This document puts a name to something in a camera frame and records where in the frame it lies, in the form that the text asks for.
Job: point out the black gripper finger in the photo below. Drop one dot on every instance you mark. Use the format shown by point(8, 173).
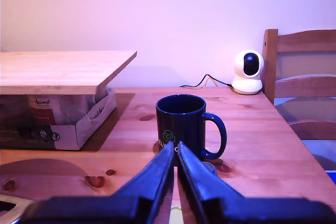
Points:
point(197, 182)
point(155, 182)

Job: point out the light wooden shelf board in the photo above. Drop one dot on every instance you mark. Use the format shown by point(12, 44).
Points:
point(52, 69)

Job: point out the small grey round disc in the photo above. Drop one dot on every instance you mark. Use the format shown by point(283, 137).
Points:
point(210, 168)

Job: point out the dark blue Elwood mug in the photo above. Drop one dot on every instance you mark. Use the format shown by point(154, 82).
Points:
point(181, 119)

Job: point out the cardboard tray of cans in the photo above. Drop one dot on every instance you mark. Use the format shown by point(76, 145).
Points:
point(65, 137)

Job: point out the wooden chair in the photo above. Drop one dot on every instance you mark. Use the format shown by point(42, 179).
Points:
point(270, 58)

